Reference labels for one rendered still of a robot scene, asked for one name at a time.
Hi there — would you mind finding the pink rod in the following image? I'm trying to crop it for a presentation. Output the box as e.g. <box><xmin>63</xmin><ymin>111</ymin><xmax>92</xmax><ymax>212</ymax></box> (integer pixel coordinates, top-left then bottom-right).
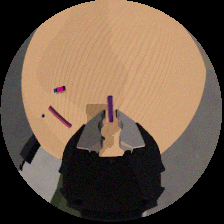
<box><xmin>48</xmin><ymin>106</ymin><xmax>72</xmax><ymax>129</ymax></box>

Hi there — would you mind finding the purple rod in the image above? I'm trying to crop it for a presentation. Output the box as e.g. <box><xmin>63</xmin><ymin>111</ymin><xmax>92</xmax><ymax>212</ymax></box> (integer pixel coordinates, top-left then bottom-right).
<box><xmin>107</xmin><ymin>96</ymin><xmax>113</xmax><ymax>122</ymax></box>

